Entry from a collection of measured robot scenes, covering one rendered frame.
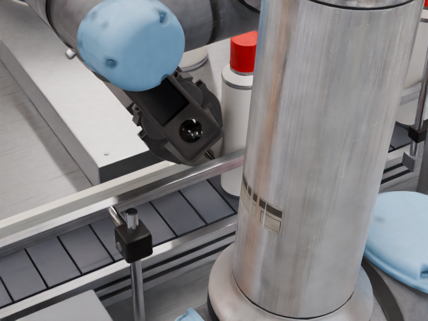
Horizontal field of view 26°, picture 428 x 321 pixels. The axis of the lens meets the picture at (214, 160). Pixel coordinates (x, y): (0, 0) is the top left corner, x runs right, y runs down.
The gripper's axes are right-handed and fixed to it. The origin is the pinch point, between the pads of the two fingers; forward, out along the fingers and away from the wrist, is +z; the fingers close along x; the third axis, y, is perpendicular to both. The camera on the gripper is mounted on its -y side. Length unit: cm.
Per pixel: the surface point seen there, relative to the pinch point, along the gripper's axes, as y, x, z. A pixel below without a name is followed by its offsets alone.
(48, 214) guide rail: 3.7, 17.6, -7.3
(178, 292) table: -7.0, 12.7, 4.7
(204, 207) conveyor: -1.2, 4.4, 3.7
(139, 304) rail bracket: -9.6, 16.0, -1.5
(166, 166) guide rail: 3.8, 4.5, -0.4
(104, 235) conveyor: 0.4, 14.8, -2.2
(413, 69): -0.9, -25.7, 10.5
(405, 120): -0.9, -21.8, 17.2
